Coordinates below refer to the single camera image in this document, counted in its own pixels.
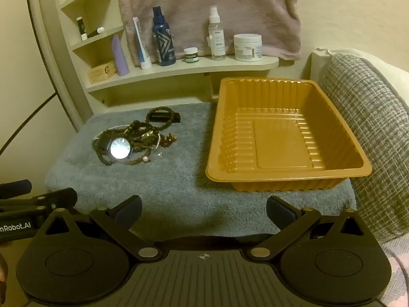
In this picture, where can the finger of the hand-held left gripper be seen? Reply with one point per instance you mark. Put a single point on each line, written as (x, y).
(19, 186)
(48, 200)

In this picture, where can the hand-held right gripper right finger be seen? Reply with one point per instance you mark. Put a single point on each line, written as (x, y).
(278, 211)

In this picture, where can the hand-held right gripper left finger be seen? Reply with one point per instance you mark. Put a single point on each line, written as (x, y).
(131, 209)

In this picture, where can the black wristwatch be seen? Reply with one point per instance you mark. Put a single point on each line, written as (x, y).
(119, 148)

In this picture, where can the orange plastic tray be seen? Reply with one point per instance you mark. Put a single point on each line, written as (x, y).
(278, 147)

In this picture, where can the grey fluffy towel mat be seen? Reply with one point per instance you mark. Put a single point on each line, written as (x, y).
(179, 192)

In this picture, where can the grey woven pillow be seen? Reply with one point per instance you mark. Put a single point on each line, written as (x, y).
(367, 118)

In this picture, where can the pink striped bed sheet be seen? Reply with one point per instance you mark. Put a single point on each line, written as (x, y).
(399, 262)

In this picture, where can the small wooden box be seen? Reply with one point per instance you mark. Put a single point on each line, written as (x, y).
(100, 72)

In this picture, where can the cream shelf unit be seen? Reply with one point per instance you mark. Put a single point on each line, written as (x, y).
(179, 70)

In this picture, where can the lavender cone bottle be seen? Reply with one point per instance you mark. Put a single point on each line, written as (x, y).
(119, 60)

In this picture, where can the white squeeze tube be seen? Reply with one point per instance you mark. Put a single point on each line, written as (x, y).
(143, 57)

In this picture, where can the small green jar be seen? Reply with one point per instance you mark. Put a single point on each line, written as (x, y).
(191, 57)

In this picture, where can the white cream jar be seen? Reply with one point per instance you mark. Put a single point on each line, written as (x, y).
(247, 49)

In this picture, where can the dark blue spray bottle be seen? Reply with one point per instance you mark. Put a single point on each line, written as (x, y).
(163, 44)

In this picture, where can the black tube with white cap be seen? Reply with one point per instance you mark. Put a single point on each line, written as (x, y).
(94, 33)

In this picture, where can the white lip balm stick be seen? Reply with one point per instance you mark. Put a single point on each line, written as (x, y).
(81, 25)

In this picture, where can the white quilted pillow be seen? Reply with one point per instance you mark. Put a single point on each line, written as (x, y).
(393, 73)

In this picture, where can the clear spray bottle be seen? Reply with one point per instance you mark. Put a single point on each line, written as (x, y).
(217, 41)

